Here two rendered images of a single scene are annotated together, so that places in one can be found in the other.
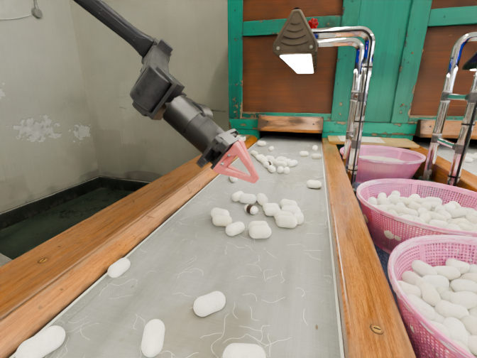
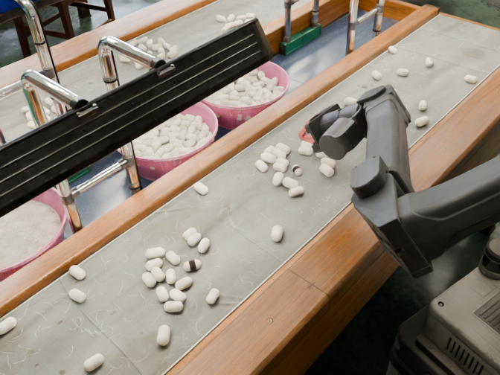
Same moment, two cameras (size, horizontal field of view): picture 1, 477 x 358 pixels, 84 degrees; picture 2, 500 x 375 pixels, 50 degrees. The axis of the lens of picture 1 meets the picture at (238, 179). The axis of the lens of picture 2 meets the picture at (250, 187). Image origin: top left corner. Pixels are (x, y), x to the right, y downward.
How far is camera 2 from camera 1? 1.51 m
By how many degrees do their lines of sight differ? 115
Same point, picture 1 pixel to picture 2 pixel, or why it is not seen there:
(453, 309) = (260, 97)
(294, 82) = not seen: outside the picture
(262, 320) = not seen: hidden behind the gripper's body
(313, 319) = (316, 109)
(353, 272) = (289, 105)
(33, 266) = (446, 146)
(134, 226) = not seen: hidden behind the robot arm
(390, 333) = (301, 88)
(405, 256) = (246, 110)
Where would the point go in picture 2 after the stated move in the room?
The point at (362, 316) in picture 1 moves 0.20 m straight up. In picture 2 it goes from (305, 94) to (308, 21)
